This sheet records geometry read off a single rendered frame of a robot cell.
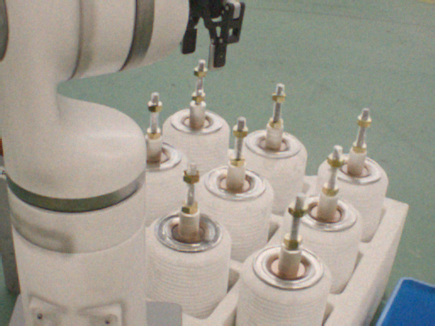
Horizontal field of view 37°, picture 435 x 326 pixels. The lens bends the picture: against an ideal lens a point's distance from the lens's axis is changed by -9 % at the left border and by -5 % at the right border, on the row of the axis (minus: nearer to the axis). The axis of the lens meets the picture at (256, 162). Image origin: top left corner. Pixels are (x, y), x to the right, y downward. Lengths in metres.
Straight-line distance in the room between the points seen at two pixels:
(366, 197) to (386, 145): 0.67
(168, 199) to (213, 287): 0.16
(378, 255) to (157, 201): 0.29
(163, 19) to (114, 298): 0.18
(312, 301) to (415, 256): 0.53
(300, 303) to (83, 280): 0.32
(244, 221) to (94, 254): 0.42
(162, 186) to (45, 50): 0.54
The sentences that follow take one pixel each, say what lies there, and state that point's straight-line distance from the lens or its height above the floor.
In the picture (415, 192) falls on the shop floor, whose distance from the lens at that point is 1.39.
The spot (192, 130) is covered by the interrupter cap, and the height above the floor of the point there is 0.25.
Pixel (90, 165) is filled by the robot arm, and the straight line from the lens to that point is 0.37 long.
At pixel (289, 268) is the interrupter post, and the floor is 0.26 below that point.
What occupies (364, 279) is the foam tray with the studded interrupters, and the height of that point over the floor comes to 0.18.
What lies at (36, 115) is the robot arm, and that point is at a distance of 0.35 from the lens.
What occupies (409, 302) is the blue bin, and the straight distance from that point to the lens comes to 0.97.
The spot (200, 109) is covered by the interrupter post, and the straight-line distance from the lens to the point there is 0.95.
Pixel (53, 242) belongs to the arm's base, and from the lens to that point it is 0.41.
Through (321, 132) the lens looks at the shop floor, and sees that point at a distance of 1.54.
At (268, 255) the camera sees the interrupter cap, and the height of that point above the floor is 0.25.
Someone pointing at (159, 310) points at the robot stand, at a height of 0.30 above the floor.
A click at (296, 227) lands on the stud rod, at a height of 0.31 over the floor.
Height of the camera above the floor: 0.69
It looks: 30 degrees down
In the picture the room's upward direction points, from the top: 7 degrees clockwise
